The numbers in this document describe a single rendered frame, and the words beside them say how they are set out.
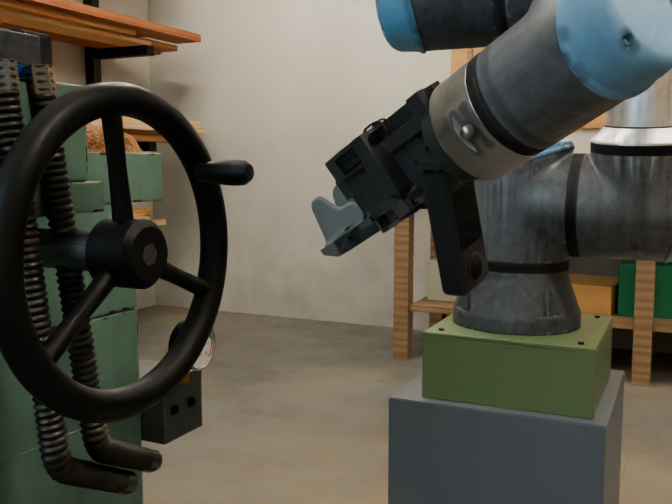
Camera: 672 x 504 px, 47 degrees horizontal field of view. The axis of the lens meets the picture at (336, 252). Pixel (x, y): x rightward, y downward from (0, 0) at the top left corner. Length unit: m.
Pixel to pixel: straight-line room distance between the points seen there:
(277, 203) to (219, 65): 0.88
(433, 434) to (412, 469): 0.06
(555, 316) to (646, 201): 0.20
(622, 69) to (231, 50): 4.15
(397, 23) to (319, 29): 3.66
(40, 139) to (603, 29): 0.39
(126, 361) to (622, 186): 0.68
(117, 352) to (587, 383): 0.60
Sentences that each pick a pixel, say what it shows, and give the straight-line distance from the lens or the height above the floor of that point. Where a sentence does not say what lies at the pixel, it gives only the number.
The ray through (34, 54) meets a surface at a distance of 0.75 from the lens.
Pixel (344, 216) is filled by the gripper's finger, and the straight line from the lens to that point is 0.71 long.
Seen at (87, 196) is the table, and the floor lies 0.86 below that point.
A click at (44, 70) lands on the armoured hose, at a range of 0.72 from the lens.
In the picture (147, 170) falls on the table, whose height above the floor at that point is 0.88.
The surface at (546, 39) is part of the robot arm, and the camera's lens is 0.55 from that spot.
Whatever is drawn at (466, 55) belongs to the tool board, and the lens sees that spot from 4.02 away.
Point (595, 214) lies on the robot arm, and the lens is 1.10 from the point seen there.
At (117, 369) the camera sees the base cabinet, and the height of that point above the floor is 0.64.
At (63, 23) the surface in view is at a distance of 3.82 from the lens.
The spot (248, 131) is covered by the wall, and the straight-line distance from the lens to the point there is 4.52.
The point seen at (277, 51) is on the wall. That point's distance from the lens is 4.46.
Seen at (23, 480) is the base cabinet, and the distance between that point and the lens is 0.89.
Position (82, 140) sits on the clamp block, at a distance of 0.77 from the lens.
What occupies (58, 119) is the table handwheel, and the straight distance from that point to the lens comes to 0.62.
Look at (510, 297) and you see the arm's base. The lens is 1.12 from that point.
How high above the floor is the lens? 0.89
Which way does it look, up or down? 7 degrees down
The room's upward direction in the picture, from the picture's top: straight up
